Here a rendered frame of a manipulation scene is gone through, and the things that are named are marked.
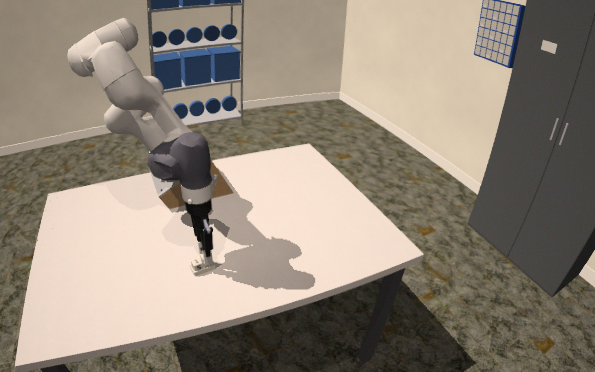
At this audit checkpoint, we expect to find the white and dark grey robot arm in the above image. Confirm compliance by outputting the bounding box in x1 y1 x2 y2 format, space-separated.
67 18 218 204

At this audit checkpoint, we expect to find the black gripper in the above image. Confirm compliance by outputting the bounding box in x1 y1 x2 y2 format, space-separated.
185 199 213 265

